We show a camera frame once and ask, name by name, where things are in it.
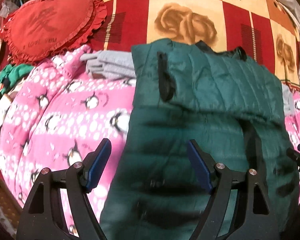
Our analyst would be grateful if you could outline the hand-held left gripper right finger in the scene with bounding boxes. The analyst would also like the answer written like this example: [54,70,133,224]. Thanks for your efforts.
[187,139,279,240]

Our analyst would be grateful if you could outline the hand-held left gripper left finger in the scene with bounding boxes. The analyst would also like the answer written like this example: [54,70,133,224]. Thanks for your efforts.
[16,138,112,240]

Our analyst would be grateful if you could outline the green quilted jacket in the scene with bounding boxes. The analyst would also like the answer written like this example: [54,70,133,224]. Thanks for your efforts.
[99,39,300,240]

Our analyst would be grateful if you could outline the light grey cloth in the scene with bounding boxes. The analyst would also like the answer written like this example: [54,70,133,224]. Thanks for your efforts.
[280,82,295,117]

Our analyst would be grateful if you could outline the pink penguin blanket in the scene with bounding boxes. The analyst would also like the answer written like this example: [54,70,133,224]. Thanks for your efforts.
[0,46,300,240]

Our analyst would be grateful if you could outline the grey folded cloth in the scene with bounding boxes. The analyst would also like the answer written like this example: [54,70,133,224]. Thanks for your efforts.
[79,50,137,79]

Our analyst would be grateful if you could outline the green ruffled cloth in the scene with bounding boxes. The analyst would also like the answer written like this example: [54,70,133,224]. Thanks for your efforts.
[0,64,34,90]

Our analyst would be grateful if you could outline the red heart ruffled pillow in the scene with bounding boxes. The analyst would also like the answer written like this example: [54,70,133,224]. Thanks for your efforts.
[0,0,108,64]

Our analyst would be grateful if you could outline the rose print checkered blanket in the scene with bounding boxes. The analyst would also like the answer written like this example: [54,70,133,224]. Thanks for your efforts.
[72,0,300,85]

